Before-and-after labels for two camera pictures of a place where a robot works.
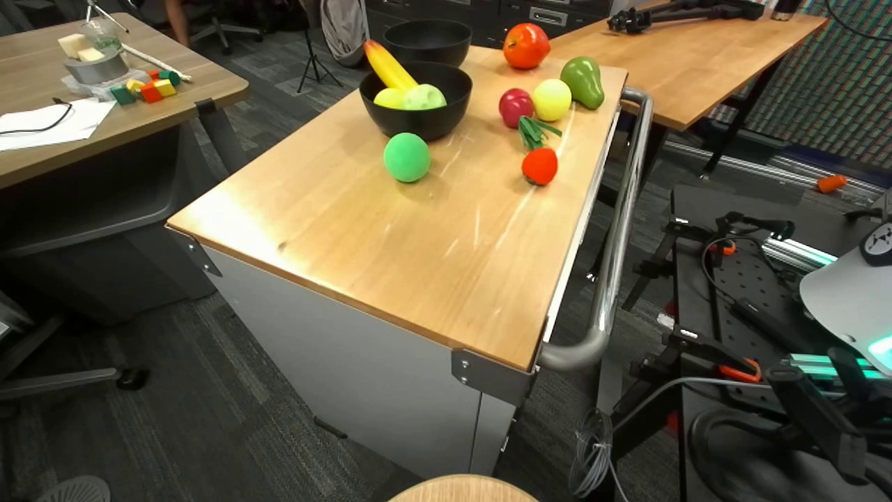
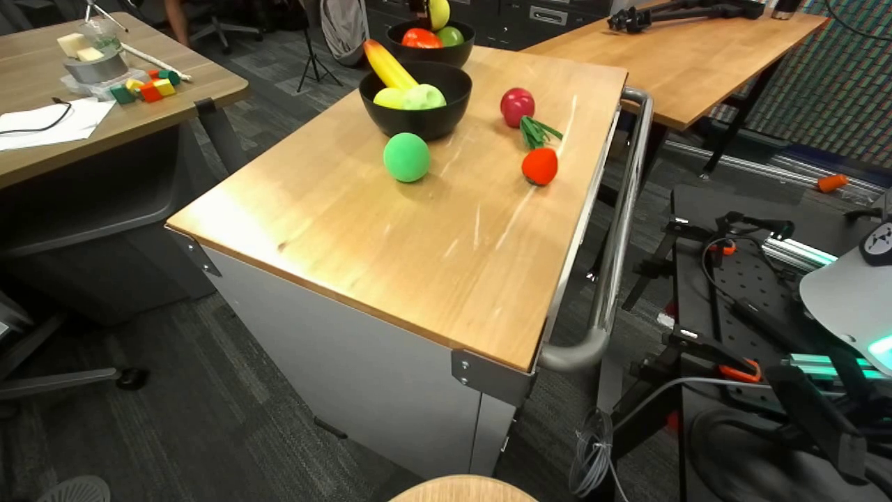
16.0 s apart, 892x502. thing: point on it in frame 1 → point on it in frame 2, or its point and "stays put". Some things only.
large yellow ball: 554,100 → 439,13
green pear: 583,82 → 452,39
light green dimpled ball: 428,100 stays put
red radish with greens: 517,110 stays put
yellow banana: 385,68 stays put
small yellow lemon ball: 391,97 stays put
